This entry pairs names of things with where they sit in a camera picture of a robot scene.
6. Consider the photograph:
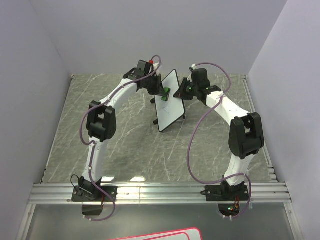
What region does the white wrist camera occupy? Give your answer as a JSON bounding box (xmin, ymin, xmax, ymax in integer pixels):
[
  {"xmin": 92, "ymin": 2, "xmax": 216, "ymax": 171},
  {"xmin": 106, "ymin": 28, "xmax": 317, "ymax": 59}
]
[
  {"xmin": 188, "ymin": 64, "xmax": 197, "ymax": 82},
  {"xmin": 149, "ymin": 59, "xmax": 163, "ymax": 75}
]

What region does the aluminium mounting rail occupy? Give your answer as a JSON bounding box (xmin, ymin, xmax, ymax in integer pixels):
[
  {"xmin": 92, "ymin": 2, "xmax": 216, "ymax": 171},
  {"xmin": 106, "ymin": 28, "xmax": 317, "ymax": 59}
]
[{"xmin": 28, "ymin": 182, "xmax": 292, "ymax": 205}]

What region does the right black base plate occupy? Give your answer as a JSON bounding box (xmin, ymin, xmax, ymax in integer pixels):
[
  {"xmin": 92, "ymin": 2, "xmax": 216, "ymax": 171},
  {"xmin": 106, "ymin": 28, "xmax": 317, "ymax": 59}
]
[{"xmin": 200, "ymin": 185, "xmax": 250, "ymax": 202}]

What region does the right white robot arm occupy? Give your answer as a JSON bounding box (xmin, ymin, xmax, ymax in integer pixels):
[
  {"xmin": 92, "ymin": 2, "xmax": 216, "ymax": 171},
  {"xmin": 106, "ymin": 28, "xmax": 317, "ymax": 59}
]
[{"xmin": 174, "ymin": 64, "xmax": 265, "ymax": 200}]

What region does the pink bordered white board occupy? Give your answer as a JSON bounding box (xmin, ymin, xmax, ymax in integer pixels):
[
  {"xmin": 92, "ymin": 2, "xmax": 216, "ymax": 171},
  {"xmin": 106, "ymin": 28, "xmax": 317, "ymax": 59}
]
[{"xmin": 114, "ymin": 227, "xmax": 203, "ymax": 240}]

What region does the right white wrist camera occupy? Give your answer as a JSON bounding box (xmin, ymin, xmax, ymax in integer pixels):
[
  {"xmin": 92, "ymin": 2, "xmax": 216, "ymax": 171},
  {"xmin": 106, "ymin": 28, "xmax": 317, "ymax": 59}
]
[{"xmin": 188, "ymin": 64, "xmax": 197, "ymax": 82}]

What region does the small white whiteboard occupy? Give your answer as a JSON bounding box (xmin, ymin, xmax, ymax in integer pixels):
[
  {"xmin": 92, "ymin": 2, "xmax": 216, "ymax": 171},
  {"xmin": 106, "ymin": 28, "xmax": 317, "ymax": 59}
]
[{"xmin": 153, "ymin": 69, "xmax": 186, "ymax": 132}]

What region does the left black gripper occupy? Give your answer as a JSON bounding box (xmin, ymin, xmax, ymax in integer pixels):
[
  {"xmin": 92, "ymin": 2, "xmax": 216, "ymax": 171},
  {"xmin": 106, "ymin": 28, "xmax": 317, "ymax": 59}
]
[{"xmin": 145, "ymin": 74, "xmax": 168, "ymax": 98}]

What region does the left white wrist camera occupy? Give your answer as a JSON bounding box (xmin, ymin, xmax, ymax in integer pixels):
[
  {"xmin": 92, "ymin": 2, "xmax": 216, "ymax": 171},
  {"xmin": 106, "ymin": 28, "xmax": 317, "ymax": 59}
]
[{"xmin": 149, "ymin": 59, "xmax": 163, "ymax": 75}]

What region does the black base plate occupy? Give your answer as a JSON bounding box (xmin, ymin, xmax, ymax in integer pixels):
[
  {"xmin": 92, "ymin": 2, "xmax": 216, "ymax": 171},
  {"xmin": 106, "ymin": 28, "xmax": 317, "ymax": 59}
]
[
  {"xmin": 71, "ymin": 185, "xmax": 118, "ymax": 202},
  {"xmin": 200, "ymin": 185, "xmax": 250, "ymax": 202}
]

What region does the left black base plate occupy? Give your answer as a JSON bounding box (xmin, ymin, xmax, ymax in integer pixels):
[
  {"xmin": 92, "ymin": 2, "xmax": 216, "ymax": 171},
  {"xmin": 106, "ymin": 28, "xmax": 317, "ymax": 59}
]
[{"xmin": 71, "ymin": 185, "xmax": 118, "ymax": 202}]

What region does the green whiteboard eraser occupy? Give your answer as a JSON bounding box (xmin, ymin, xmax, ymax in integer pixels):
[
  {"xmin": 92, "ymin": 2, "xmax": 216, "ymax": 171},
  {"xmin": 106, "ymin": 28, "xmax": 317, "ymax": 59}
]
[{"xmin": 161, "ymin": 87, "xmax": 171, "ymax": 102}]

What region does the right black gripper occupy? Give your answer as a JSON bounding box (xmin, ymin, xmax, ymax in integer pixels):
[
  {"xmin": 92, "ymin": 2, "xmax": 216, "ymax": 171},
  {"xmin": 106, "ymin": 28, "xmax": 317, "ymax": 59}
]
[{"xmin": 172, "ymin": 78, "xmax": 198, "ymax": 102}]

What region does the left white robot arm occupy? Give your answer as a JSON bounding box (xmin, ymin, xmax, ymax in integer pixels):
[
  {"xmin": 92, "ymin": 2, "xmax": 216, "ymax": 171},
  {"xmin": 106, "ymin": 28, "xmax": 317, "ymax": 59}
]
[{"xmin": 78, "ymin": 59, "xmax": 170, "ymax": 201}]

